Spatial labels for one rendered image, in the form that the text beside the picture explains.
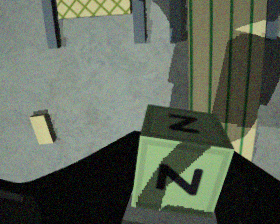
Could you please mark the light green cube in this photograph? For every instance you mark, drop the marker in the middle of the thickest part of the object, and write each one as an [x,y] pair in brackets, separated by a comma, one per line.
[182,160]

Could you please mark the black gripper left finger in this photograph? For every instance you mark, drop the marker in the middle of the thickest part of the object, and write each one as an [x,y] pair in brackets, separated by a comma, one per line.
[94,190]

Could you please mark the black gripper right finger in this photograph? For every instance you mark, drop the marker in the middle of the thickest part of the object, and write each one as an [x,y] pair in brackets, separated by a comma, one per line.
[248,195]

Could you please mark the pale yellow rectangular block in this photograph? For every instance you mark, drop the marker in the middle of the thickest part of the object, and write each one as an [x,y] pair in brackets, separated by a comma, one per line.
[42,128]

